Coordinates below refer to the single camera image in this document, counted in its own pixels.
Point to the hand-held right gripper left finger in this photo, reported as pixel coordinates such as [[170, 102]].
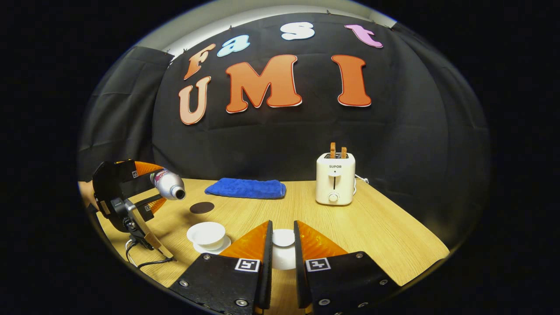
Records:
[[266, 271]]

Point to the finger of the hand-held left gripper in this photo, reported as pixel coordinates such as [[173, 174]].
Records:
[[140, 169], [148, 206]]

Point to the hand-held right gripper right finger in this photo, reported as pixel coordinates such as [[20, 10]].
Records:
[[299, 271]]

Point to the silver water bottle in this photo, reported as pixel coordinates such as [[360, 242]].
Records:
[[168, 184]]

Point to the white teacup lid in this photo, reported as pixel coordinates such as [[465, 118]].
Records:
[[283, 238]]

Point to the dark round coaster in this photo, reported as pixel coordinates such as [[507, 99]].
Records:
[[202, 208]]

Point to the white teacup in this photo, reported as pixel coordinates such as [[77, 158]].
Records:
[[206, 234]]

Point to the white saucer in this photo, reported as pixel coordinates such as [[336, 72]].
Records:
[[218, 249]]

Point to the blue folded towel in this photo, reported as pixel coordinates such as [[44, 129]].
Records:
[[247, 188]]

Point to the white toaster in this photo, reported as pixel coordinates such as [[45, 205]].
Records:
[[334, 183]]

